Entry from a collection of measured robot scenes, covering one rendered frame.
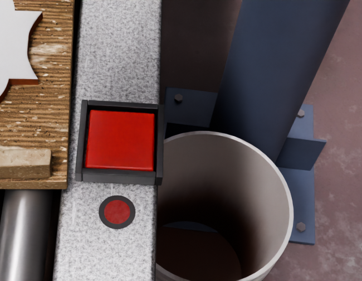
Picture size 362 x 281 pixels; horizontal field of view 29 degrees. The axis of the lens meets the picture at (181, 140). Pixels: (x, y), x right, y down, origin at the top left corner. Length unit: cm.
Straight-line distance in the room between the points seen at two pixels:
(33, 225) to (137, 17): 25
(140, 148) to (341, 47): 139
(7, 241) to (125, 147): 13
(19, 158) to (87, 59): 15
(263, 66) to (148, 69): 57
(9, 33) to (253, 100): 73
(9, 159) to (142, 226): 13
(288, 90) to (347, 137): 54
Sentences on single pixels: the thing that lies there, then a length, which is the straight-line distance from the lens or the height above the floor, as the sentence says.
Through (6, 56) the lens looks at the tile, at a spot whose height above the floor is 95.
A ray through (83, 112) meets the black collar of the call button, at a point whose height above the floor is 93.
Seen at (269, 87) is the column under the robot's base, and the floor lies 45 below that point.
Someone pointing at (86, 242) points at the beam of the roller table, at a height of 92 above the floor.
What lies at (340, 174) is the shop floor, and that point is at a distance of 175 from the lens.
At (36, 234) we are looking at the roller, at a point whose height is 92.
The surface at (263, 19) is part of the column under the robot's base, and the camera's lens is 116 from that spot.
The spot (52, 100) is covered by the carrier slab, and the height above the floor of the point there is 94.
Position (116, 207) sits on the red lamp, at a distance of 61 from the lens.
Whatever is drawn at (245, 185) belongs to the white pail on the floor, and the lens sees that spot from 139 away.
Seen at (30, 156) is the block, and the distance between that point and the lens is 58.
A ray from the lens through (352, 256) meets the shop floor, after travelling 167.
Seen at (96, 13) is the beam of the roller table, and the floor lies 91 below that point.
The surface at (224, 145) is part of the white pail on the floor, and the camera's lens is 132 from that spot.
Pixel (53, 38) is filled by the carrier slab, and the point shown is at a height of 94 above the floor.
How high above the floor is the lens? 147
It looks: 60 degrees down
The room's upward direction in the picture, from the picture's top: 11 degrees clockwise
